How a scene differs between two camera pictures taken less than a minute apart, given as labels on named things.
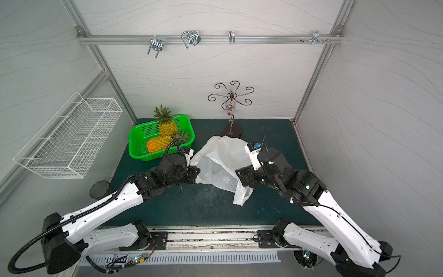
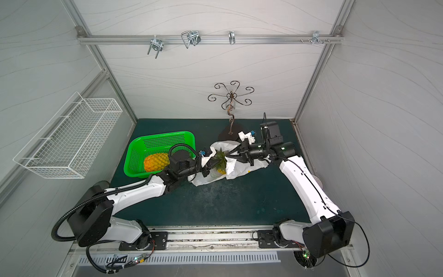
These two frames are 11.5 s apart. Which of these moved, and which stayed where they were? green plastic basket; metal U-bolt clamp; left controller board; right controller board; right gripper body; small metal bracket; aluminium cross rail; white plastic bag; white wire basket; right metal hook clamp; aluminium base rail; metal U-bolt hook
Moved: green plastic basket; right gripper body; white plastic bag
Stayed: aluminium cross rail; metal U-bolt clamp; metal U-bolt hook; small metal bracket; right metal hook clamp; aluminium base rail; white wire basket; right controller board; left controller board
